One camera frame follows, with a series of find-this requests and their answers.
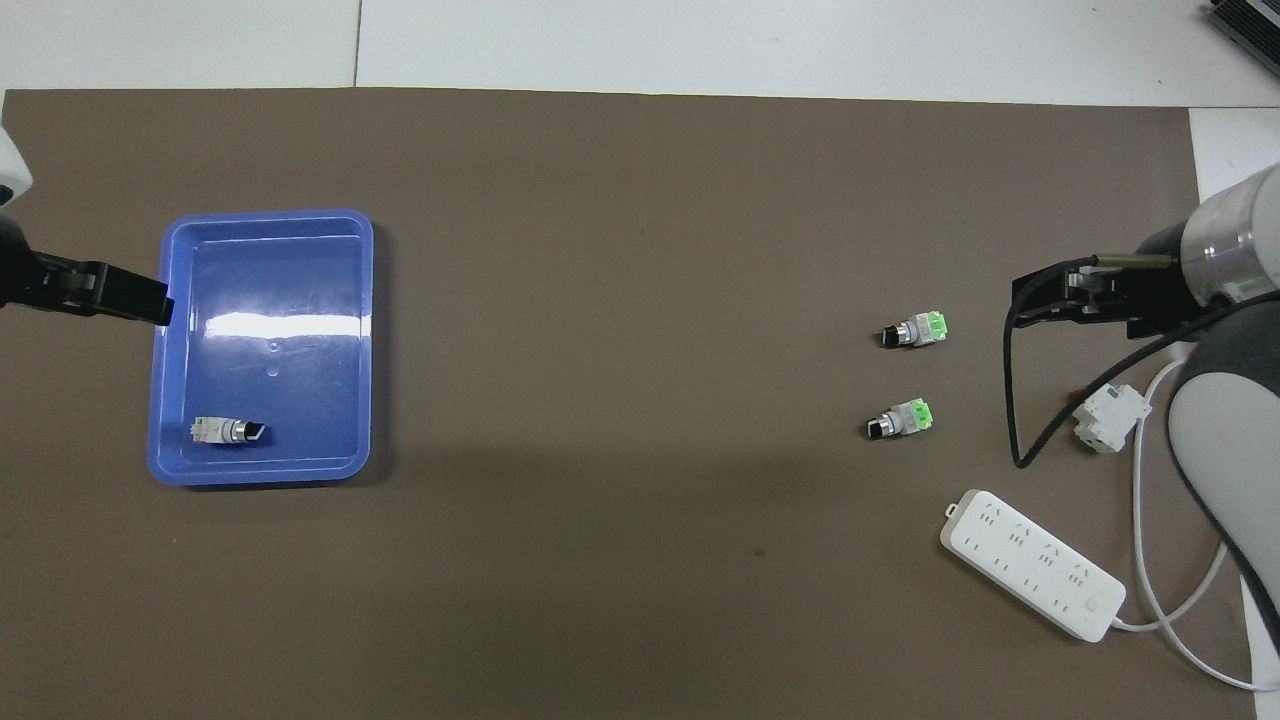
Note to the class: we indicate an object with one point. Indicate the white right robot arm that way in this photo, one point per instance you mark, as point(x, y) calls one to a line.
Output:
point(1240, 230)

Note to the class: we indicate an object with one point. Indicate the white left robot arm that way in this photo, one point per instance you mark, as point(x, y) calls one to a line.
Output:
point(10, 165)

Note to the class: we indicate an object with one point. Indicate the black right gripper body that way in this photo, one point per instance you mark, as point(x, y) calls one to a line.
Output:
point(1160, 290)

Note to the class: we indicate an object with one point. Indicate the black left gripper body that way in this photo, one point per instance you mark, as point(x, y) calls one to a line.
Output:
point(18, 265)

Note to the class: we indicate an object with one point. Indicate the selector switch with green block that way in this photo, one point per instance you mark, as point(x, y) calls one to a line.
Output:
point(903, 418)
point(232, 431)
point(915, 331)

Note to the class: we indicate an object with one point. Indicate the white power strip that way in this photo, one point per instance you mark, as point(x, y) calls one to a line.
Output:
point(1030, 565)

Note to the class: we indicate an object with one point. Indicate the blue plastic tray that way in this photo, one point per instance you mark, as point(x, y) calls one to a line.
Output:
point(280, 380)

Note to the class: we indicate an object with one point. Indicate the brown table mat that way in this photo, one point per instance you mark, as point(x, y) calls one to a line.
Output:
point(640, 300)

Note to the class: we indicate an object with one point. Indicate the white circuit breaker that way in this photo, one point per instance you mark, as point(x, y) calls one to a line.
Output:
point(1108, 418)

